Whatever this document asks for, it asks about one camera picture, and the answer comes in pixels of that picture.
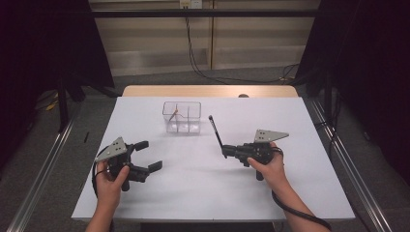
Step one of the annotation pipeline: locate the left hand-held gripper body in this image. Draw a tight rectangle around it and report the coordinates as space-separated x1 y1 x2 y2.
94 136 151 192

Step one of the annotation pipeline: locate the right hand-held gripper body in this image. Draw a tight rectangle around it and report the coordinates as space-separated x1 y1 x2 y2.
234 129 290 182

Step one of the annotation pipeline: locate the silver-ferrule black makeup brush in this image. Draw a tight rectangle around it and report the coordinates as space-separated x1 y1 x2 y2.
208 115 226 153

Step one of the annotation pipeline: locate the orange-tipped black makeup brush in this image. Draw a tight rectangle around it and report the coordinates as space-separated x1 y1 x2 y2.
167 108 180 124

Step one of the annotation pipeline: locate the clear acrylic organizer box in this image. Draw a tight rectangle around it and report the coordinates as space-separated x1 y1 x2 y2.
161 101 202 135

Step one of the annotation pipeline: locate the person's right hand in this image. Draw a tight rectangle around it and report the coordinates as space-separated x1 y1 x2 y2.
247 141 288 191

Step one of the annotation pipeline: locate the person's left hand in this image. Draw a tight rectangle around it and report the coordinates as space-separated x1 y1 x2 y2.
96 159 131 207

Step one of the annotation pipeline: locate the white table cover sheet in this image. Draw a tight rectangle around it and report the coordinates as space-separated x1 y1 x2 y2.
71 96 356 222

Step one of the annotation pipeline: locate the wooden table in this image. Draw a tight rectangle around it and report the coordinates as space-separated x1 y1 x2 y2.
121 84 299 99

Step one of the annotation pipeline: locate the black metal stand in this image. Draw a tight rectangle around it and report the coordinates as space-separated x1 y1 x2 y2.
57 75 71 133
323 69 335 124

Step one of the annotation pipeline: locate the black curtain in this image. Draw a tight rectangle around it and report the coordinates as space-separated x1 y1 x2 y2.
294 0 410 185
0 0 115 168

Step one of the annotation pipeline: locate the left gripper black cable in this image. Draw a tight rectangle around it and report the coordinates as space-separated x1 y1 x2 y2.
91 146 115 232

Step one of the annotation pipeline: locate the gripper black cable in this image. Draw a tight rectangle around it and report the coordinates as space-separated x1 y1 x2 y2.
271 145 333 232
91 146 115 232

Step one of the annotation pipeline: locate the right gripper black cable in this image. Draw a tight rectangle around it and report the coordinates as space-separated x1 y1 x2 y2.
271 145 333 232

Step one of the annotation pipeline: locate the aluminium floor rail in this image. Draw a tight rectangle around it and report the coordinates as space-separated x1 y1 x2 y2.
308 100 393 232
6 105 81 232

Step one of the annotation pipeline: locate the yellow floor cable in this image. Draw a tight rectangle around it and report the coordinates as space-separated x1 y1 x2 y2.
44 100 60 112

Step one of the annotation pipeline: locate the black wall power cable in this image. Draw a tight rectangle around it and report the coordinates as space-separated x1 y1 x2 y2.
184 6 301 85

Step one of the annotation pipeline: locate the black horizontal frame bar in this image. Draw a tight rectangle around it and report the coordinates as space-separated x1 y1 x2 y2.
90 9 320 18

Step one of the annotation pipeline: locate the white wall outlet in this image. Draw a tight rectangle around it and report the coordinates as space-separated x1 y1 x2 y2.
179 0 203 10

